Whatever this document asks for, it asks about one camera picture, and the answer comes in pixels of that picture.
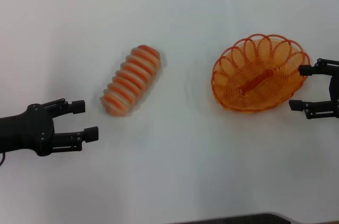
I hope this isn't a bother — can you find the orange striped toy bread loaf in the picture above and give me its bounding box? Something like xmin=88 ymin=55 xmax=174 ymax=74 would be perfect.
xmin=99 ymin=44 xmax=162 ymax=117

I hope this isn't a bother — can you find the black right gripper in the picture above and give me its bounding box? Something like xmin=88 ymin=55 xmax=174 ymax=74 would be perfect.
xmin=288 ymin=58 xmax=339 ymax=120

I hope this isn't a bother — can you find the dark grey robot base edge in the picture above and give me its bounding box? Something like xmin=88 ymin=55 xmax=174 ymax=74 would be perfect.
xmin=169 ymin=212 xmax=300 ymax=224

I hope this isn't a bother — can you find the orange woven plastic basket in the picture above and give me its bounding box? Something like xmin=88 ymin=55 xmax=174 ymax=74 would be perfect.
xmin=211 ymin=33 xmax=311 ymax=113

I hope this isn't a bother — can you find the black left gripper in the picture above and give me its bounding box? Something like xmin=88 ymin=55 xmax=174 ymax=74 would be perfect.
xmin=0 ymin=98 xmax=100 ymax=157

